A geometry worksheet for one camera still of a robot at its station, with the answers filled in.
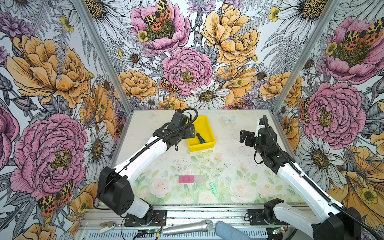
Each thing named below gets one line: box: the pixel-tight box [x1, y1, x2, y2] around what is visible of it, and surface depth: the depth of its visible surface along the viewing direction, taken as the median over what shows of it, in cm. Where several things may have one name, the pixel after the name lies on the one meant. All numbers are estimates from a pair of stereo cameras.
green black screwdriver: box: [196, 132, 206, 144], surface depth 104 cm
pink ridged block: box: [179, 175, 195, 184], surface depth 88 cm
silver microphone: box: [162, 219, 214, 236], surface depth 71 cm
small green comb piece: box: [210, 182, 217, 194], surface depth 84 cm
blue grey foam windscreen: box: [215, 221, 251, 240], surface depth 70 cm
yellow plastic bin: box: [187, 116, 216, 152], surface depth 101 cm
